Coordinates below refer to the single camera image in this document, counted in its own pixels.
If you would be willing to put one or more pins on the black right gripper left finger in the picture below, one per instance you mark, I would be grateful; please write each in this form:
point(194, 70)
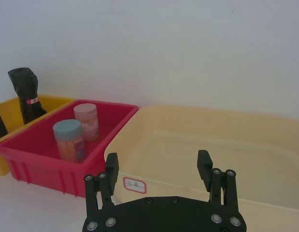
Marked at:
point(110, 169)

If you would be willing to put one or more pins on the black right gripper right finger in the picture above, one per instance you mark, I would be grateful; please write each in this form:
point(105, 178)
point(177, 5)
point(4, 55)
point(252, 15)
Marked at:
point(204, 166)

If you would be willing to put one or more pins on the white sticker with red border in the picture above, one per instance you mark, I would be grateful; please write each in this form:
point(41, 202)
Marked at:
point(135, 185)

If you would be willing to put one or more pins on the cream plastic bin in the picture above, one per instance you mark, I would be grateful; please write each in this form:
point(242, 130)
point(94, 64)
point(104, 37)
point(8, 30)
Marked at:
point(188, 125)

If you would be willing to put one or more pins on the toothpick jar with blue lid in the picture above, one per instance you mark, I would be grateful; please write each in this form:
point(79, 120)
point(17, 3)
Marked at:
point(68, 142)

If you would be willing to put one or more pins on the toothpick jar with pink lid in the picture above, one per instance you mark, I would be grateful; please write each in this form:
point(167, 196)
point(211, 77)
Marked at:
point(87, 123)

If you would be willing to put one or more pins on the red plastic bin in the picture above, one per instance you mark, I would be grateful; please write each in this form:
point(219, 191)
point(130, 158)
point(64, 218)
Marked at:
point(38, 166)

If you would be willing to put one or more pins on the yellow plastic bin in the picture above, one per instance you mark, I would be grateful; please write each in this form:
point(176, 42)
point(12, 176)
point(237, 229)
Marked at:
point(55, 102)

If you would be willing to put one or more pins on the black rolled bag with label band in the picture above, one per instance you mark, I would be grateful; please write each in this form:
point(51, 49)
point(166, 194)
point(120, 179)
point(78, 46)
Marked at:
point(27, 87)

